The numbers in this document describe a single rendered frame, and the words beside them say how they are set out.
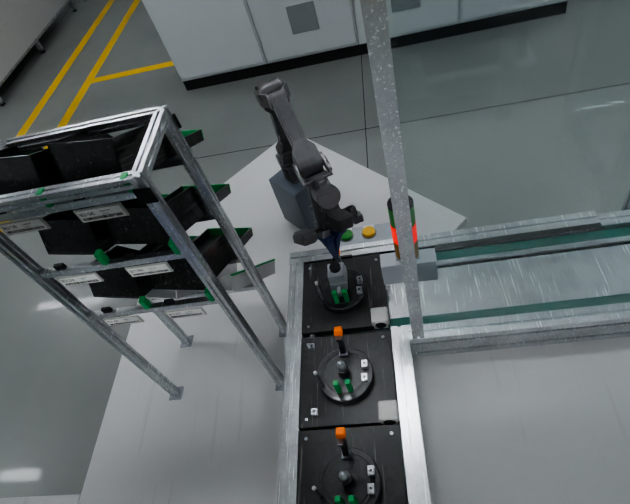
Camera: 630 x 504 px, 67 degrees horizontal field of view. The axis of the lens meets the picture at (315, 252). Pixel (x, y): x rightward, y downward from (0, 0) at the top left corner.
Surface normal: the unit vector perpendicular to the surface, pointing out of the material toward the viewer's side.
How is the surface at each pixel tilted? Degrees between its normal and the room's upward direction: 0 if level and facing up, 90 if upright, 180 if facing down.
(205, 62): 90
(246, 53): 90
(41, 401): 0
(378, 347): 0
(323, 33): 90
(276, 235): 0
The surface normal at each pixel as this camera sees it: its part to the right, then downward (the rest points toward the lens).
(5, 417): -0.23, -0.61
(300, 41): -0.03, 0.78
